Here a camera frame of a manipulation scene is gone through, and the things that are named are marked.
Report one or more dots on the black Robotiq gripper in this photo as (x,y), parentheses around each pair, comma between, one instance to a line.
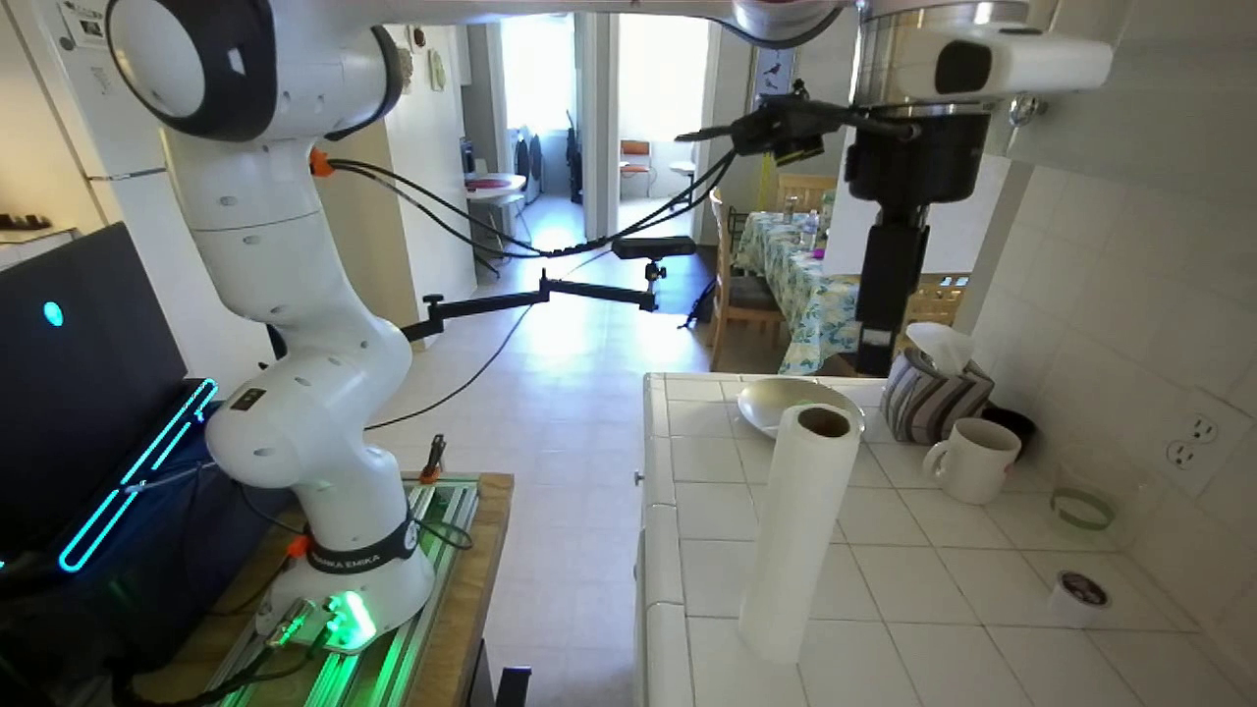
(917,160)

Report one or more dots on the white paper towel roll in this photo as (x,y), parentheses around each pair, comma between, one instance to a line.
(798,537)

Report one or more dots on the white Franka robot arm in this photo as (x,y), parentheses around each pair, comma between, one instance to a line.
(315,419)

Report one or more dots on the wooden dining chair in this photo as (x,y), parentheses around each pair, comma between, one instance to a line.
(723,300)
(945,300)
(810,194)

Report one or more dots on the white round cup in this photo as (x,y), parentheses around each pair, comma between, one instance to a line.
(945,345)

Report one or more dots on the dining table with floral cloth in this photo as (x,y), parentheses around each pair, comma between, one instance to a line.
(798,287)

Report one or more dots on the grey striped cloth holder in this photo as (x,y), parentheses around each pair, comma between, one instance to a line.
(933,398)

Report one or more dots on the yellow-green bottle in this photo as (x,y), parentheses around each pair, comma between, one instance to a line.
(769,184)

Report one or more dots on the white shallow bowl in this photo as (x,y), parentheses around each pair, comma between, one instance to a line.
(772,398)

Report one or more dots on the white ceramic mug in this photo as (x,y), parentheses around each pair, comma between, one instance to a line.
(972,460)

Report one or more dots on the round metal cabinet knob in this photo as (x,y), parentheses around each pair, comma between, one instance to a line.
(1028,112)

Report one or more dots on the small distant stool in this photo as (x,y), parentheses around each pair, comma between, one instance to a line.
(681,184)

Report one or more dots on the framed blue picture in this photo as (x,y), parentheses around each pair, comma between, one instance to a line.
(776,72)

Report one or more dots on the orange distant chair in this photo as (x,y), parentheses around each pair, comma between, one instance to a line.
(638,160)

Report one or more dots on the small green-rimmed dish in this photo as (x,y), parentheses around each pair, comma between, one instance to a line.
(1083,508)

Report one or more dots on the white upper cabinet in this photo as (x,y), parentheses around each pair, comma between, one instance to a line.
(1166,92)

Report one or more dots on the sink drain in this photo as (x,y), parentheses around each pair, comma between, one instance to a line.
(1083,593)

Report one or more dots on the dark hanging bags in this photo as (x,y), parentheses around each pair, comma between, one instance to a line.
(545,160)

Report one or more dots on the small hallway table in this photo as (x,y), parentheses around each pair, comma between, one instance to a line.
(497,197)

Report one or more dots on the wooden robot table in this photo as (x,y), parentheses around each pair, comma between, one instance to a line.
(476,574)

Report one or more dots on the black exterior camera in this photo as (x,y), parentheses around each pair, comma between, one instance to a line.
(655,245)

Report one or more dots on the white wall power outlet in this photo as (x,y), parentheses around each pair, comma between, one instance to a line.
(1199,444)

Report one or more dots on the green-lit metal base plate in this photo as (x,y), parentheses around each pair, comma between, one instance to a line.
(393,652)

